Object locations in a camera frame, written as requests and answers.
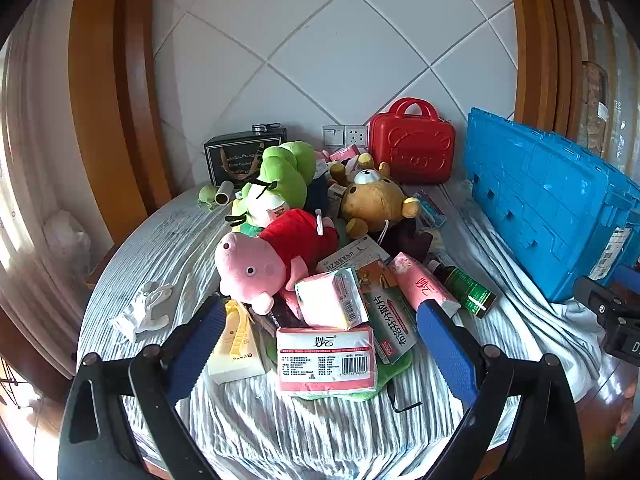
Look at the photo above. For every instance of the white wall switch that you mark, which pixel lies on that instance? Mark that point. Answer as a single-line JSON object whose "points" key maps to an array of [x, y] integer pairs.
{"points": [[332, 135]]}

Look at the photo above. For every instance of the teal pink tissue pack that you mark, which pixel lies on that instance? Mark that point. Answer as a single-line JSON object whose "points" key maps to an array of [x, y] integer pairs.
{"points": [[431, 210]]}

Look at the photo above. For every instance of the cardboard roll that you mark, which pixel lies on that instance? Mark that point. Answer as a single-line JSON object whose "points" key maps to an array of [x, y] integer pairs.
{"points": [[224, 192]]}

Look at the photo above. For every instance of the dark green bottle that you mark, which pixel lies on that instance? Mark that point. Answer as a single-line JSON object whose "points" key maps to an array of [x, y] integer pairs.
{"points": [[465, 290]]}

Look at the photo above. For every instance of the large brown bear plush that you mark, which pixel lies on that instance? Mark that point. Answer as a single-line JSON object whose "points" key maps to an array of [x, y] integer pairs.
{"points": [[370, 200]]}

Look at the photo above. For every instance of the green frog plush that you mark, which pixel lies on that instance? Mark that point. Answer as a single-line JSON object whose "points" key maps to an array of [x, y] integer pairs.
{"points": [[285, 175]]}

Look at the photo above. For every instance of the small green toy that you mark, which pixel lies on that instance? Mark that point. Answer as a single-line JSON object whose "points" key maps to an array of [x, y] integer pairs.
{"points": [[206, 194]]}

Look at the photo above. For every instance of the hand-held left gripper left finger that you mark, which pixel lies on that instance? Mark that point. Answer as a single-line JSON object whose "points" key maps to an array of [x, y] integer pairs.
{"points": [[200, 345]]}

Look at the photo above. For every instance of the pink white tissue pack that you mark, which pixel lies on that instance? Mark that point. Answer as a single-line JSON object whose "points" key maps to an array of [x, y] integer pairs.
{"points": [[325, 360]]}

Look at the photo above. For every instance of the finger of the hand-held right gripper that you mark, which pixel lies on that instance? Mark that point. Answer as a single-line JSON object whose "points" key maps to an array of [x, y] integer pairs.
{"points": [[595, 292], [627, 276]]}

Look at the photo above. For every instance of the maroon plush bear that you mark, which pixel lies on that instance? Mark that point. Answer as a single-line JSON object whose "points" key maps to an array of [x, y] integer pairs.
{"points": [[405, 240]]}

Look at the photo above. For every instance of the white wall socket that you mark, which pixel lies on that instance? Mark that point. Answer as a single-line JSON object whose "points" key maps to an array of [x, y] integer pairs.
{"points": [[356, 135]]}

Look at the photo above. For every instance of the small brown bear plush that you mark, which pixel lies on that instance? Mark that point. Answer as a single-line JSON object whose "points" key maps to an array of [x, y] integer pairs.
{"points": [[367, 161]]}

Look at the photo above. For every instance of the white crumpled glove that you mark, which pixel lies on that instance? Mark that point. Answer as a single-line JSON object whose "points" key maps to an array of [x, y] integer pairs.
{"points": [[150, 310]]}

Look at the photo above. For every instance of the pink tissue packet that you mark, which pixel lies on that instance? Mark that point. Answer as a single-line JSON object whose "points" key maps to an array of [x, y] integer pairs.
{"points": [[346, 152]]}

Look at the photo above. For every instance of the white plastic bag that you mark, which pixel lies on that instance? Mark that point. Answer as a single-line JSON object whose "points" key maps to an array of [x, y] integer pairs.
{"points": [[65, 240]]}

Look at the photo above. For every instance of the wooden frame beside curtain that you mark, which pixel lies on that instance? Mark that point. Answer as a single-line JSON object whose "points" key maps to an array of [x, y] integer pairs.
{"points": [[110, 85]]}

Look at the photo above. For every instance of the white blue medicine box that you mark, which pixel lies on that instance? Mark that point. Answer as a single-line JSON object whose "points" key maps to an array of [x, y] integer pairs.
{"points": [[355, 252]]}

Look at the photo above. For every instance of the sheer pale curtain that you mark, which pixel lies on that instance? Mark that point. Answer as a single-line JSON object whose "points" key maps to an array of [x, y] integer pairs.
{"points": [[30, 135]]}

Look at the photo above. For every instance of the pale yellow box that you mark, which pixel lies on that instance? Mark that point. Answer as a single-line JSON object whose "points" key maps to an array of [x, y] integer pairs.
{"points": [[240, 355]]}

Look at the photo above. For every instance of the red small suitcase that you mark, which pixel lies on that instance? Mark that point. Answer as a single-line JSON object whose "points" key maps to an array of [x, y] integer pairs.
{"points": [[410, 145]]}

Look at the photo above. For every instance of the wooden frame beside crate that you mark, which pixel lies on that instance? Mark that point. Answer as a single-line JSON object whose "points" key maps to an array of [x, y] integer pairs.
{"points": [[540, 35]]}

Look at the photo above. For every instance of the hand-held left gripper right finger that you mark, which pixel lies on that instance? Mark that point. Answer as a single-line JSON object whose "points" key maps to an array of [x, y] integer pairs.
{"points": [[445, 350]]}

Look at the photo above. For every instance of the pink pig plush red dress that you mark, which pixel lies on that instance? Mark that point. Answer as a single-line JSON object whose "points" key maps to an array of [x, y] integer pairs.
{"points": [[250, 270]]}

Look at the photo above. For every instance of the green white medicine box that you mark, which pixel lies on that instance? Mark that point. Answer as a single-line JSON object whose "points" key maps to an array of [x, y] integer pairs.
{"points": [[392, 320]]}

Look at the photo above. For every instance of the person's right forearm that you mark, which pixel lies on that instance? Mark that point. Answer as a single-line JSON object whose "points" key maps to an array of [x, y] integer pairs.
{"points": [[631, 410]]}

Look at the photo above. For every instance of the blue plastic crate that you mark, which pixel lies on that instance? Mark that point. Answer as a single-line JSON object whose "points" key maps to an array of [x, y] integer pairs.
{"points": [[540, 195]]}

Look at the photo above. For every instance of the black gift bag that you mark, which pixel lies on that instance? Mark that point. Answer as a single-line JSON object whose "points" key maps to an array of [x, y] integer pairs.
{"points": [[235, 160]]}

